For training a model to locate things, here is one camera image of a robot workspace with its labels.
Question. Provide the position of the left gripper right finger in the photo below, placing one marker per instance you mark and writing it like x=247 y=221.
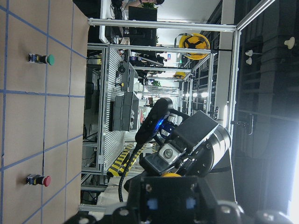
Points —
x=204 y=196

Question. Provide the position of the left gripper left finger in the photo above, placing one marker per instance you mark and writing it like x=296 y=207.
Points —
x=137 y=202

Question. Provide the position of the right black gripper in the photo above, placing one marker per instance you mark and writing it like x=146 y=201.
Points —
x=193 y=148

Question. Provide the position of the yellow push button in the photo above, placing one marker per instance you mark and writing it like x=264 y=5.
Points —
x=171 y=175

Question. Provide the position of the red push button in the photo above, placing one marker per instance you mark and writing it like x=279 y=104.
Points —
x=35 y=179

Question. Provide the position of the green push button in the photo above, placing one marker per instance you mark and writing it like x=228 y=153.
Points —
x=46 y=59

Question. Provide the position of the yellow hard hat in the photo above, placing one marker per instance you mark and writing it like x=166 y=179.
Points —
x=194 y=41

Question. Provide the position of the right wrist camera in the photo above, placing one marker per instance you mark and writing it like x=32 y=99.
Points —
x=150 y=126

